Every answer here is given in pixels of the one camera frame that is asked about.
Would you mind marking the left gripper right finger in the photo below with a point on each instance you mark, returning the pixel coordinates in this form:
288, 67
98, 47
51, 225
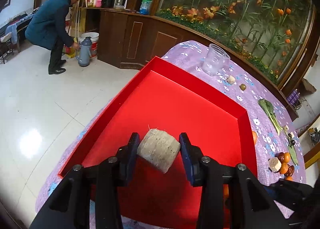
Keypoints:
191, 156

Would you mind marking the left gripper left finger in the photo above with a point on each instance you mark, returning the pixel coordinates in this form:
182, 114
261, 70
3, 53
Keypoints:
126, 156

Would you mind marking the small orange mandarin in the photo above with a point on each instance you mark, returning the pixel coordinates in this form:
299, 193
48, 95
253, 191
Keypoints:
284, 168

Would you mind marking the large orange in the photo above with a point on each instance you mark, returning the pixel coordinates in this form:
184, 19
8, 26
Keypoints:
255, 137

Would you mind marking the red dried jujube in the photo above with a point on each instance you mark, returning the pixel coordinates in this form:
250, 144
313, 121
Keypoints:
281, 157

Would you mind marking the large red jujube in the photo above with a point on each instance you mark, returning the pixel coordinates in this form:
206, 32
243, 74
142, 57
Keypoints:
290, 171

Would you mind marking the large green leaf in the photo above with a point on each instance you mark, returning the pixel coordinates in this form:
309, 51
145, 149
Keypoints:
293, 154

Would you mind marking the purple floral tablecloth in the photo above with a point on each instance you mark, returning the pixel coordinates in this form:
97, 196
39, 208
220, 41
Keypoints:
189, 56

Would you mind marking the red shallow tray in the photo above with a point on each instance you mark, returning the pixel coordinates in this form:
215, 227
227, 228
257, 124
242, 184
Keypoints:
165, 97

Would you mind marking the small green olive fruit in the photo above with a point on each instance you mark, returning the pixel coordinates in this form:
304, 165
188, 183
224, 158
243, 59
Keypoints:
243, 87

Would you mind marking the small beige root piece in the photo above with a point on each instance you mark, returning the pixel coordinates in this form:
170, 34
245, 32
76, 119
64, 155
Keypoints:
231, 80

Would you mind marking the green bok choy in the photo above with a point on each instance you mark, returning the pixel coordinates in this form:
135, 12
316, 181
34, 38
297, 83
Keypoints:
269, 111

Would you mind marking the purple bottles pack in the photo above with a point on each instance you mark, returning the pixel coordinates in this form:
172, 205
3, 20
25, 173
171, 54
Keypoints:
293, 97

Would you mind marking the clear plastic cup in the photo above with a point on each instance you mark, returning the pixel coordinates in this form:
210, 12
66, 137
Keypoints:
215, 60

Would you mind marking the grey blue thermos jug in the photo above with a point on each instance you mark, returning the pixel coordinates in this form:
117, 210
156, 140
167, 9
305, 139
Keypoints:
85, 52

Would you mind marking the dark wooden cabinet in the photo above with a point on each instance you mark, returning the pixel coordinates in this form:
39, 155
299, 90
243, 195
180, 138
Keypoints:
129, 40

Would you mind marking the white plastic bucket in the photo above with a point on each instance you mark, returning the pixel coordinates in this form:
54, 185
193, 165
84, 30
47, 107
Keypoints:
94, 38

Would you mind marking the man in blue jacket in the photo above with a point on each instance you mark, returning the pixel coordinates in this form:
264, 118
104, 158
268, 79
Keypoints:
47, 29

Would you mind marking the water bottle green label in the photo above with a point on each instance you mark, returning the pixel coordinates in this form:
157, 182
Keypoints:
145, 7

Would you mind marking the flower aquarium display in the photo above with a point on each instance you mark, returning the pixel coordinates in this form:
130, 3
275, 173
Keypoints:
267, 33

